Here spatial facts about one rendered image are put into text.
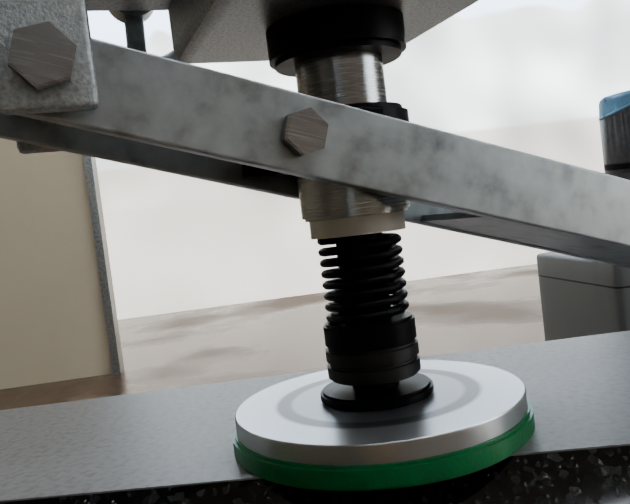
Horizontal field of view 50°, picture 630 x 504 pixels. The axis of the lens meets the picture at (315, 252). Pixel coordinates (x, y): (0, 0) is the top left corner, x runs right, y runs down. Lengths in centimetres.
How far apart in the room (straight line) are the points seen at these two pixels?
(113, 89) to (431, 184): 21
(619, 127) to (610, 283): 39
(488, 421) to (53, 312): 524
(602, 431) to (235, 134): 31
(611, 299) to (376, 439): 126
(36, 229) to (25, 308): 61
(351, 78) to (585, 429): 29
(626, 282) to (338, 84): 122
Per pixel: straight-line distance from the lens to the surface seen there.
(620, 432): 50
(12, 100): 38
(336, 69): 48
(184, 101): 41
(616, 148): 180
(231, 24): 49
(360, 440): 43
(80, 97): 38
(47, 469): 57
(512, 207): 49
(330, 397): 50
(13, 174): 564
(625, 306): 163
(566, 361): 69
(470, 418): 45
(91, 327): 554
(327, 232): 47
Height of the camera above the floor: 102
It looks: 3 degrees down
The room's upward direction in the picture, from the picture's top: 7 degrees counter-clockwise
